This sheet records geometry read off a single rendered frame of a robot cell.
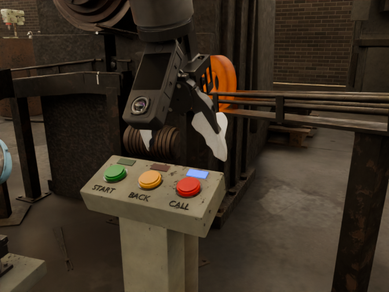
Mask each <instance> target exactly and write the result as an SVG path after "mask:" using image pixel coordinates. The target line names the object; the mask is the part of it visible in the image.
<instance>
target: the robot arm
mask: <svg viewBox="0 0 389 292"><path fill-rule="evenodd" d="M129 3H130V7H131V12H132V15H133V20H134V23H135V24H136V25H137V31H138V36H139V39H140V40H142V41H146V42H153V43H147V44H146V47H145V50H144V53H143V56H142V59H141V62H140V65H139V67H138V71H137V74H136V76H135V80H134V83H133V86H132V88H131V92H130V95H129V98H128V100H127V104H126V107H125V109H124V113H123V116H122V118H123V120H124V121H125V122H127V123H128V124H129V125H130V126H131V127H132V128H133V129H138V130H140V133H141V136H142V139H143V141H144V144H145V146H146V148H147V150H148V151H151V150H152V147H153V144H154V135H155V134H156V131H157V130H160V129H162V128H163V126H164V123H165V120H166V116H167V112H176V113H179V114H180V115H181V116H184V115H185V114H186V113H187V112H188V111H189V110H190V109H191V108H192V110H193V112H194V114H195V115H194V117H193V120H192V126H193V127H194V128H195V130H196V131H198V132H199V133H201V134H202V135H203V137H204V138H205V141H206V144H207V145H208V146H209V147H210V148H211V149H212V151H213V154H214V157H216V158H218V159H219V160H221V161H223V162H225V161H226V160H227V146H226V140H225V133H226V128H227V118H226V116H225V115H224V113H222V112H218V113H216V110H215V107H214V104H213V102H212V101H211V99H210V98H209V96H208V95H206V94H204V88H203V86H204V85H205V86H206V91H207V94H209V93H210V91H211V90H212V89H213V87H214V84H213V78H212V69H211V59H210V54H199V50H198V45H197V36H196V29H195V20H194V15H193V13H194V11H193V3H192V0H129ZM201 59H203V60H201ZM207 68H209V73H210V83H208V79H207V70H206V69H207ZM203 74H204V77H202V75H203ZM11 171H12V158H11V155H10V152H8V148H7V146H6V144H5V143H4V142H3V141H2V140H0V184H2V183H4V182H5V181H6V180H7V179H8V178H9V176H10V174H11Z"/></svg>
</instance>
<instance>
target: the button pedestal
mask: <svg viewBox="0 0 389 292"><path fill-rule="evenodd" d="M120 158H124V159H131V160H136V162H135V164H133V165H132V166H128V165H122V166H124V167H125V169H126V174H125V176H124V177H123V178H121V179H120V180H117V181H107V180H106V179H105V177H104V172H105V171H106V169H107V168H109V167H110V166H113V165H121V164H117V162H118V160H119V159H120ZM154 163H156V164H160V165H167V166H171V167H170V168H169V170H168V171H167V172H164V171H158V170H153V171H157V172H159V173H160V175H161V178H162V180H161V182H160V184H159V185H157V186H155V187H153V188H143V187H141V186H140V184H139V182H138V179H139V177H140V176H141V175H142V174H143V173H144V172H146V171H151V170H152V169H150V168H151V166H152V165H153V164H154ZM189 169H192V170H199V171H206V172H208V174H207V176H206V178H199V177H193V178H196V179H198V180H199V181H200V190H199V192H198V193H196V194H195V195H192V196H182V195H180V194H179V193H178V191H177V184H178V182H179V181H180V180H182V179H183V178H186V177H192V176H187V175H186V174H187V173H188V171H189ZM225 193H226V188H225V178H224V173H222V172H218V171H210V170H204V169H197V168H192V167H185V166H178V165H171V164H167V163H160V162H153V161H149V160H142V159H134V158H128V157H124V156H116V155H112V156H111V157H110V158H109V159H108V160H107V162H106V163H105V164H104V165H103V166H102V167H101V168H100V170H99V171H98V172H96V174H95V175H94V176H93V177H92V178H91V179H90V180H89V181H88V182H87V184H86V185H85V186H84V187H83V188H82V189H81V190H80V194H81V196H82V198H83V200H84V202H85V204H86V206H87V208H88V209H89V210H92V211H97V212H100V213H104V214H109V215H112V216H117V217H119V226H120V241H121V249H122V264H123V278H124V292H185V251H184V233H187V234H190V235H194V236H199V237H202V238H205V237H206V236H207V234H208V231H209V229H210V226H211V224H212V222H213V220H214V218H215V215H216V213H217V211H218V209H219V207H220V205H221V202H222V200H223V197H224V196H225Z"/></svg>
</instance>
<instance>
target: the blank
mask: <svg viewBox="0 0 389 292"><path fill-rule="evenodd" d="M210 59H211V69H212V78H213V84H214V87H213V89H212V90H211V92H236V87H237V79H236V73H235V70H234V67H233V64H232V63H231V61H230V60H229V59H228V58H227V57H225V56H222V55H214V56H210ZM206 70H207V79H208V83H210V73H209V68H207V69H206ZM216 75H217V77H218V80H219V87H218V91H217V89H216V87H215V77H216ZM203 88H204V92H206V86H205V85H204V86H203ZM219 99H227V100H233V99H234V97H228V96H219ZM229 105H230V104H222V103H219V109H224V108H227V107H228V106H229Z"/></svg>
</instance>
